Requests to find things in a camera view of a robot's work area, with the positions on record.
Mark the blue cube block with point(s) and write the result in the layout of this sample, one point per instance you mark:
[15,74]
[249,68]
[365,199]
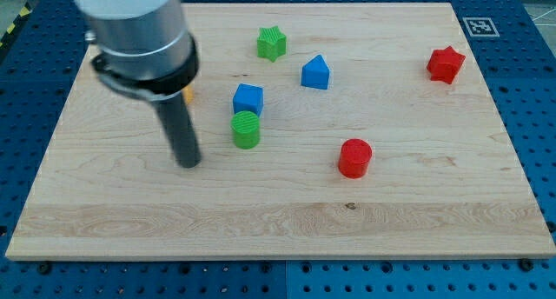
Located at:
[248,97]

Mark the red cylinder block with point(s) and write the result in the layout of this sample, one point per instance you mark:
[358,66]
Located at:
[355,156]

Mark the red star block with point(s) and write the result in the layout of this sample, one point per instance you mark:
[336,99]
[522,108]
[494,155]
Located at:
[444,65]

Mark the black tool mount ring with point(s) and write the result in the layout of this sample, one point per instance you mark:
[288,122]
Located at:
[151,89]

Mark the white fiducial marker tag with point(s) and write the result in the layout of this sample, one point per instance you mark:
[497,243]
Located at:
[480,27]

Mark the blue triangle block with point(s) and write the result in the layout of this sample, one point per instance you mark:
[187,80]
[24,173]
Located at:
[315,73]

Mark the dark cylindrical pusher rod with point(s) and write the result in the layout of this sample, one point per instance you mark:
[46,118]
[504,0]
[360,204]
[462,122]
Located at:
[174,117]

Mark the green cylinder block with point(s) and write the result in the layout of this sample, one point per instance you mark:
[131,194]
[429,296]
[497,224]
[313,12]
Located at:
[245,126]

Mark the wooden board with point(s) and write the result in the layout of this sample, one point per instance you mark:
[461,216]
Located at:
[444,181]

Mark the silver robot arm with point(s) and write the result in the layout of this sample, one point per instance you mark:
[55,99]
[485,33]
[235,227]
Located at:
[147,53]

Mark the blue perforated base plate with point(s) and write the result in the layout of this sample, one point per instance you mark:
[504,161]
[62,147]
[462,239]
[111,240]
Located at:
[41,64]

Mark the green star block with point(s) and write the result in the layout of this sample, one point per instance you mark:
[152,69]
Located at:
[271,43]

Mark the yellow heart block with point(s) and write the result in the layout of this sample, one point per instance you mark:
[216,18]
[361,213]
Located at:
[188,94]

